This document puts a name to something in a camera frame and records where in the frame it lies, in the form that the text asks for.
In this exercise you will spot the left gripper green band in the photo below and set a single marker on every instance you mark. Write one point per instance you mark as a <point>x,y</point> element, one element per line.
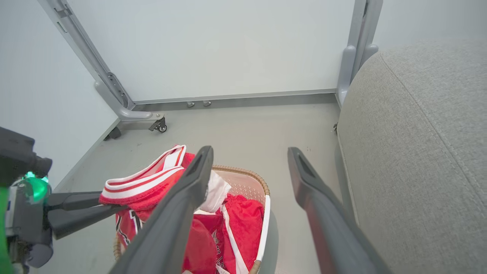
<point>26,224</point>

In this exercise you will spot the black caster wheel silver bracket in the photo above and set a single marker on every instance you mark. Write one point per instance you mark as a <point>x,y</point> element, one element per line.
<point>160,125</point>

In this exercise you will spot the grey fabric sofa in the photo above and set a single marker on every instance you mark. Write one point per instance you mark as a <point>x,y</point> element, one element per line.
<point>418,160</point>

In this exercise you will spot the grey partition bottom rail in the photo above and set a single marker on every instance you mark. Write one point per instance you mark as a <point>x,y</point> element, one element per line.
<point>236,96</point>

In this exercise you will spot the grey partition frame with castors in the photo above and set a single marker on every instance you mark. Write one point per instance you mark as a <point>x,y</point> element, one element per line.
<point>114,95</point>

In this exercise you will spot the cream perforated laundry basket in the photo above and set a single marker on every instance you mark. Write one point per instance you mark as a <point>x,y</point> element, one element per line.
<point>247,182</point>

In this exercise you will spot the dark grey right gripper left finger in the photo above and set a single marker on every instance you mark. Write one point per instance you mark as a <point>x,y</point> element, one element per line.
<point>171,213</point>

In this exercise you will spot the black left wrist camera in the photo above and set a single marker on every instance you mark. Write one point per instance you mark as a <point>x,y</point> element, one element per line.
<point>15,156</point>

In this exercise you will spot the small black caster by sofa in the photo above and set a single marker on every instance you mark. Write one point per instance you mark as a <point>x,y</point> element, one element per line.
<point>336,128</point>

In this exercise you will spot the grey partition post double tube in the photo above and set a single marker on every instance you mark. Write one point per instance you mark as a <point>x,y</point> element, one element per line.
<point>357,49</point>

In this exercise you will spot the small round metal foot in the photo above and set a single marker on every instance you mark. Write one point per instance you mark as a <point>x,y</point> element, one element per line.
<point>207,103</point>
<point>190,104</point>

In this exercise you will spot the red sports jersey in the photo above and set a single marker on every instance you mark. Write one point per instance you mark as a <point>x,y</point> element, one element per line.
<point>245,220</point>

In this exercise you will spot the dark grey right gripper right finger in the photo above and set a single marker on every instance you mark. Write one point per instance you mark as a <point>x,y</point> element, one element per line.
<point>327,220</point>

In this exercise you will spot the white garment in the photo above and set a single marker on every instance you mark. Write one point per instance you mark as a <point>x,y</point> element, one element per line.
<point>217,190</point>

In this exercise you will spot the red basketball jersey white trim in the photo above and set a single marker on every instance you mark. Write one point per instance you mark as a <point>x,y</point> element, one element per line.
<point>152,186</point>

